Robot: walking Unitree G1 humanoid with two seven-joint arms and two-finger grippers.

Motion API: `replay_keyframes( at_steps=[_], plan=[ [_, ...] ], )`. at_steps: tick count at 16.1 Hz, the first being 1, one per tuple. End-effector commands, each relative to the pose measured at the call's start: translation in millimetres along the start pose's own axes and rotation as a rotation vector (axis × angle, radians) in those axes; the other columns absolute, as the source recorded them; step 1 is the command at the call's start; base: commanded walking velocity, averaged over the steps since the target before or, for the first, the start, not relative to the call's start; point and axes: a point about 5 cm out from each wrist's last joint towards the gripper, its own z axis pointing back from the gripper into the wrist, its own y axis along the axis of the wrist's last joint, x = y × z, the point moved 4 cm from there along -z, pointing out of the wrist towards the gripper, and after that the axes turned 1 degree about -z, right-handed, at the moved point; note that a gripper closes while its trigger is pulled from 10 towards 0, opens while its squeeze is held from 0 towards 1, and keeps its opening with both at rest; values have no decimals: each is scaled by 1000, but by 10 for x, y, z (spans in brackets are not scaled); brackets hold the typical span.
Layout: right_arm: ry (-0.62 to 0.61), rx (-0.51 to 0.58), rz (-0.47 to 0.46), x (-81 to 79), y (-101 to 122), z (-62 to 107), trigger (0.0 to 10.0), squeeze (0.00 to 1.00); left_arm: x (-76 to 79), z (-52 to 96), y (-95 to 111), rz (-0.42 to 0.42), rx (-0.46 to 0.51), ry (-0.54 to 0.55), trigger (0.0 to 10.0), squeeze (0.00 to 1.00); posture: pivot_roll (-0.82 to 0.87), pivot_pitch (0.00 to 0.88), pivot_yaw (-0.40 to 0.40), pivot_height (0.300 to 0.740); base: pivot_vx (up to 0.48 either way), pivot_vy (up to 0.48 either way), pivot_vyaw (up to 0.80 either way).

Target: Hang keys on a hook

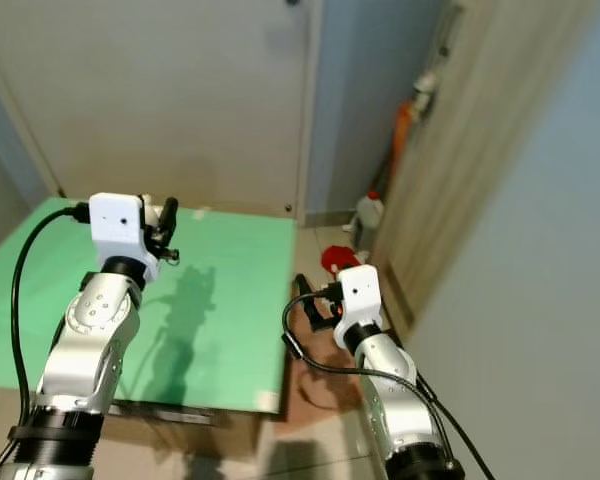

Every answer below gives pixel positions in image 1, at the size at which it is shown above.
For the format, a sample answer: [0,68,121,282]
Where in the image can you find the green topped table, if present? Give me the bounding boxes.
[0,197,296,414]

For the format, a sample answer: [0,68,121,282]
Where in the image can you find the white bottle with red cap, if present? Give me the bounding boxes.
[352,190,386,251]

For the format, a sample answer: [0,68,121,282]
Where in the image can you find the orange broom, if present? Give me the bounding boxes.
[390,100,419,191]

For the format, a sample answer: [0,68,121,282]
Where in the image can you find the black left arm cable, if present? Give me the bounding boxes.
[10,203,91,431]

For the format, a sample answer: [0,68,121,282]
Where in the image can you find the white door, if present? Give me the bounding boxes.
[0,0,326,216]

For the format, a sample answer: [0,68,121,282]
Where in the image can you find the brown floor mat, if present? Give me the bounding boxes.
[280,280,361,436]

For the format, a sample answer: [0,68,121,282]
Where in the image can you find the light wood grain panel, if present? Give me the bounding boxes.
[375,0,600,331]

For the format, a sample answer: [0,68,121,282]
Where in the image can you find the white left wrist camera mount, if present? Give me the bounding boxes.
[88,192,159,281]

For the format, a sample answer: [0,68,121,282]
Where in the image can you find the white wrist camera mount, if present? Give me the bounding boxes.
[88,192,159,281]
[335,264,384,336]

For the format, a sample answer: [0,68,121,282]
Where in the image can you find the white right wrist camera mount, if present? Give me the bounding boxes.
[335,264,384,336]

